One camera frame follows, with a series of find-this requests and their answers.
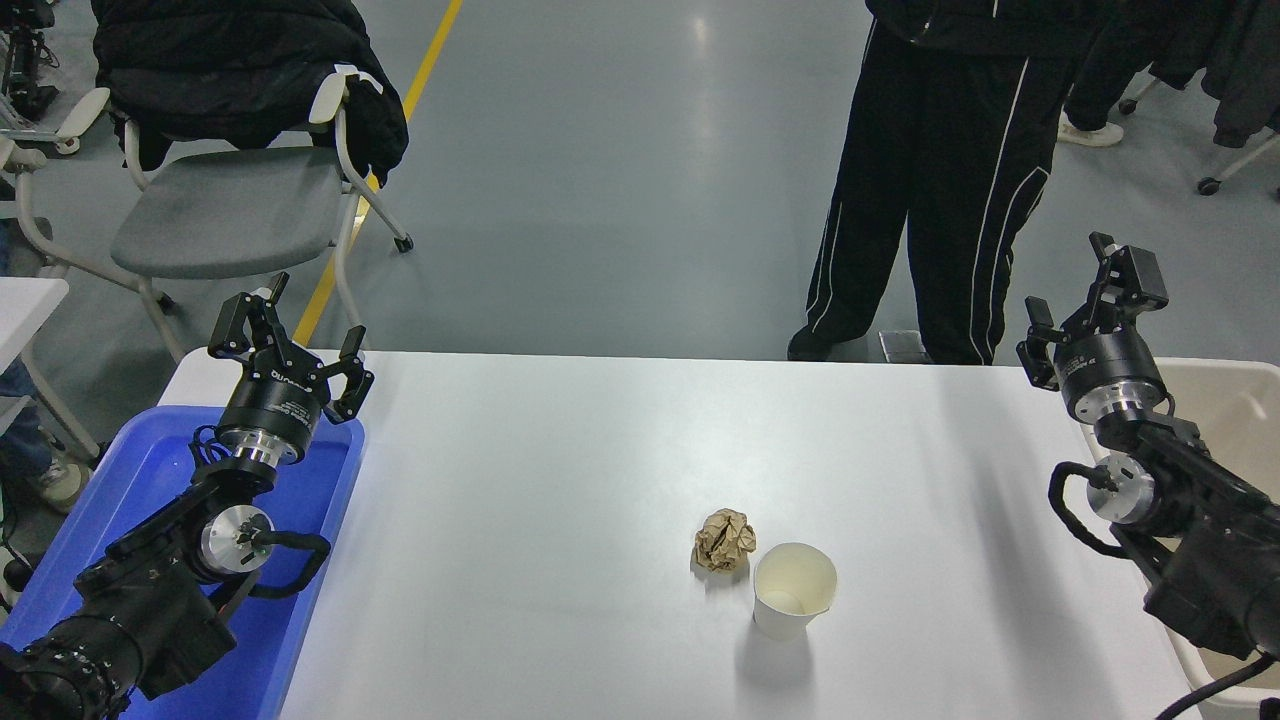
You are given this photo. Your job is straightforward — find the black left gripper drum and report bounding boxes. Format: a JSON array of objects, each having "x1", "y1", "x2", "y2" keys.
[{"x1": 216, "y1": 352, "x2": 329, "y2": 449}]

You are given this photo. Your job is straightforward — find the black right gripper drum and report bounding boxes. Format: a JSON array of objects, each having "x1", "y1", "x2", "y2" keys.
[{"x1": 1050, "y1": 322, "x2": 1163, "y2": 414}]

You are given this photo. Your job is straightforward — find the white paper cup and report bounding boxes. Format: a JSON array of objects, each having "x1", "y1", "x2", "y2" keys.
[{"x1": 752, "y1": 542, "x2": 839, "y2": 642}]

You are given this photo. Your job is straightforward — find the grey seat chair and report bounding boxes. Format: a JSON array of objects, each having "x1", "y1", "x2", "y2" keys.
[{"x1": 0, "y1": 65, "x2": 416, "y2": 364}]

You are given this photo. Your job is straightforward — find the large pale plastic bin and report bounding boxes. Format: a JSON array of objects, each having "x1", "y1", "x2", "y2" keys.
[{"x1": 1085, "y1": 357, "x2": 1280, "y2": 720}]

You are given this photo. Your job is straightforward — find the blue plastic tray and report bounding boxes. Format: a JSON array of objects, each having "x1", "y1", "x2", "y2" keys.
[{"x1": 0, "y1": 404, "x2": 366, "y2": 720}]

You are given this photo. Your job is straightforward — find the white wheeled chair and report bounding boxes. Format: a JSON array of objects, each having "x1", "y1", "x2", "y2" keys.
[{"x1": 1118, "y1": 78, "x2": 1280, "y2": 197}]

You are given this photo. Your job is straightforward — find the person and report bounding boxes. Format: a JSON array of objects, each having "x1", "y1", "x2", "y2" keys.
[
  {"x1": 1056, "y1": 0, "x2": 1201, "y2": 149},
  {"x1": 0, "y1": 358, "x2": 93, "y2": 511},
  {"x1": 786, "y1": 0, "x2": 1111, "y2": 366}
]

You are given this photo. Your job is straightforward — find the small white table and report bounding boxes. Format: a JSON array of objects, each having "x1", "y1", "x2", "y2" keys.
[{"x1": 0, "y1": 277, "x2": 101, "y2": 463}]

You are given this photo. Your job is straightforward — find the black hanging coat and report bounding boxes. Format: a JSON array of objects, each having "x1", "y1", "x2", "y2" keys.
[{"x1": 1150, "y1": 0, "x2": 1280, "y2": 149}]

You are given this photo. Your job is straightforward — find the black jacket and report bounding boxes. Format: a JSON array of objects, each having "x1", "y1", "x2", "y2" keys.
[{"x1": 90, "y1": 0, "x2": 410, "y2": 188}]

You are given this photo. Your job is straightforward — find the black equipment stand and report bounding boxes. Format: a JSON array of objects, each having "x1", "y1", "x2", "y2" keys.
[{"x1": 0, "y1": 0, "x2": 59, "y2": 123}]

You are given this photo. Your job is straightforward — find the crumpled tan paper ball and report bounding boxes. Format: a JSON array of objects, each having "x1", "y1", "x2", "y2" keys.
[{"x1": 692, "y1": 508, "x2": 758, "y2": 574}]

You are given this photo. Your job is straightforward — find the white chair frame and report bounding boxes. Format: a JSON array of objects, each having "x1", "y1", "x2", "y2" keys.
[{"x1": 0, "y1": 87, "x2": 111, "y2": 156}]

